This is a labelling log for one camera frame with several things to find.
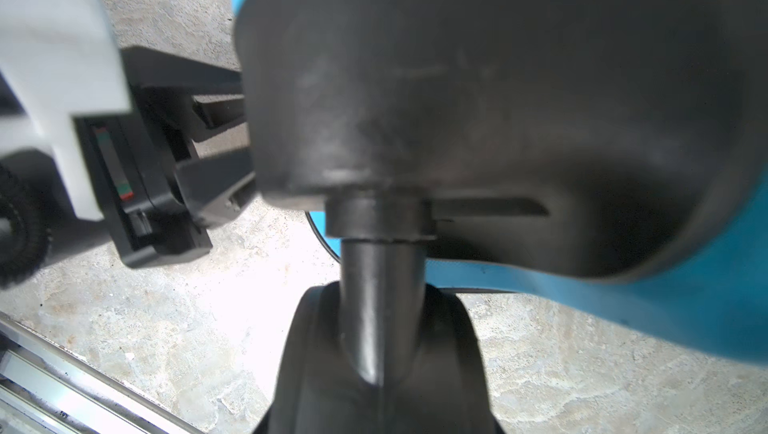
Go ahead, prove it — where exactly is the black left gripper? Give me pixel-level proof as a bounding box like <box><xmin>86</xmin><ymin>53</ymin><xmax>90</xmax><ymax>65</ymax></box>
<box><xmin>75</xmin><ymin>47</ymin><xmax>255</xmax><ymax>269</ymax></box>

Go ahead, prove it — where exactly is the blue suitcase black lining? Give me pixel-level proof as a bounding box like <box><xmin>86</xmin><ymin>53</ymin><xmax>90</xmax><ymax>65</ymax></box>
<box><xmin>230</xmin><ymin>0</ymin><xmax>768</xmax><ymax>434</ymax></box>

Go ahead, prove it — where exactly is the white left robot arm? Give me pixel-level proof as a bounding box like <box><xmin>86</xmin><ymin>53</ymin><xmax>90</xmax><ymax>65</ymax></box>
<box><xmin>1</xmin><ymin>0</ymin><xmax>256</xmax><ymax>287</ymax></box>

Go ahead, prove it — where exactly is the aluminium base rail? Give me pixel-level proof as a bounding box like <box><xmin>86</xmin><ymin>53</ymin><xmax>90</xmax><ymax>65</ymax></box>
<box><xmin>1</xmin><ymin>314</ymin><xmax>199</xmax><ymax>433</ymax></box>

